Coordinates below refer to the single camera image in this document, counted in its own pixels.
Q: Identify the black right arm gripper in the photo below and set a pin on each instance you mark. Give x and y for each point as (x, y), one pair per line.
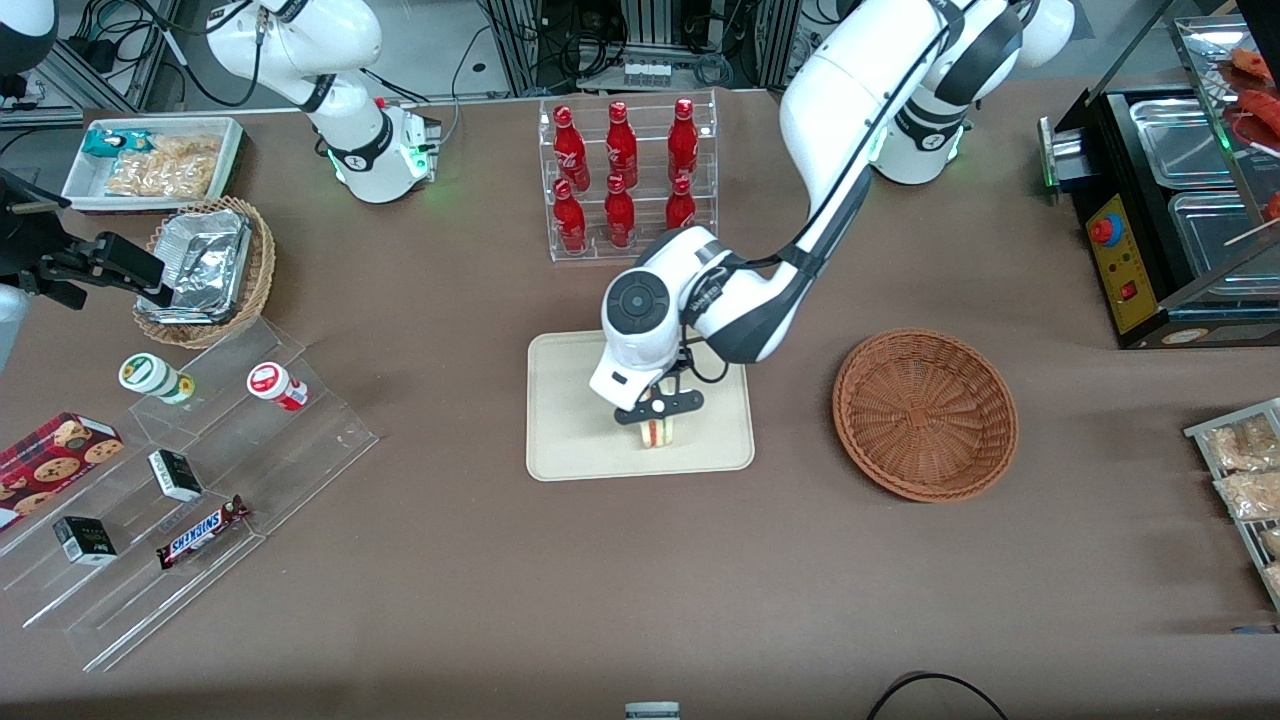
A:
(28, 243)

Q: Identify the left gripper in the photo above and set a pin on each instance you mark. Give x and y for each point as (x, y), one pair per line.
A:
(675, 364)

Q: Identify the sandwich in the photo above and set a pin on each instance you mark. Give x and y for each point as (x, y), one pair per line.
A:
(657, 433)

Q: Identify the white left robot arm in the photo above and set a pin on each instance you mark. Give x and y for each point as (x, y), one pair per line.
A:
(850, 90)

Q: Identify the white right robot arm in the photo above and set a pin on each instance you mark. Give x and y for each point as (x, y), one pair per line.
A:
(300, 40)

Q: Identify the beige plastic tray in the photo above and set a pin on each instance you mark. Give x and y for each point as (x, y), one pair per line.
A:
(570, 420)

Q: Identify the light wicker basket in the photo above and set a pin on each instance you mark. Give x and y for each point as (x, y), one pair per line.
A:
(255, 270)

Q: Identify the brown wicker basket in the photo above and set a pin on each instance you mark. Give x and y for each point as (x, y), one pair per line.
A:
(925, 415)

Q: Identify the foil food container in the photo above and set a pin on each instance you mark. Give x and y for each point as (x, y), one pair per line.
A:
(200, 260)

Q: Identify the grey snack bin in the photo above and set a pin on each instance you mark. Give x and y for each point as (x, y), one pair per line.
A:
(85, 190)

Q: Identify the clear bag of chips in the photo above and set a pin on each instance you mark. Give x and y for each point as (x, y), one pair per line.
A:
(170, 165)

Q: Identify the green lid cup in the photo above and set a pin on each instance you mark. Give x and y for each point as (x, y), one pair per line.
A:
(150, 375)

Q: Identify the teal snack packet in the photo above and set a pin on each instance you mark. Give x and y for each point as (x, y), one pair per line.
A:
(115, 142)

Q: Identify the clear acrylic bottle rack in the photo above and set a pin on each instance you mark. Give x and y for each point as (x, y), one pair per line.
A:
(645, 245)

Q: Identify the red lid cup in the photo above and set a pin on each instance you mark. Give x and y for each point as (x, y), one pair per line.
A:
(275, 385)

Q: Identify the red cola bottle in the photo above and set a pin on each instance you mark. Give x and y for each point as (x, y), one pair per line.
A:
(621, 145)
(619, 215)
(569, 220)
(570, 150)
(680, 207)
(682, 140)

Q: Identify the red cookie box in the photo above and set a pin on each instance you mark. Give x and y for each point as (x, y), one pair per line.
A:
(50, 460)

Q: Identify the small black box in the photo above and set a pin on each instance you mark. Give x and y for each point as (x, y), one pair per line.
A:
(85, 540)
(175, 475)

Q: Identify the clear acrylic stepped stand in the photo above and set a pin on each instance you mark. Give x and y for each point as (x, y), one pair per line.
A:
(300, 450)

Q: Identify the Snickers bar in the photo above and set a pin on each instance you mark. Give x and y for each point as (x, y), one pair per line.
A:
(200, 532)

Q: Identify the white power strip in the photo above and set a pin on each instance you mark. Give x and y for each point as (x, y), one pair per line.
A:
(647, 72)

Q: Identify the black food warmer yellow panel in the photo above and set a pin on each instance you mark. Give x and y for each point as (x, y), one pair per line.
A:
(1125, 270)

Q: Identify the grey snack rack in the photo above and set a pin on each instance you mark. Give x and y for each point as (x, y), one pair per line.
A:
(1200, 432)

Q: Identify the steel warmer pan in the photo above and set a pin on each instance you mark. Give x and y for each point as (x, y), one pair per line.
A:
(1215, 235)
(1180, 140)

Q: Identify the clear snack bag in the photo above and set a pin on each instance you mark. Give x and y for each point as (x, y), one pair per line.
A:
(1250, 495)
(1270, 542)
(1240, 445)

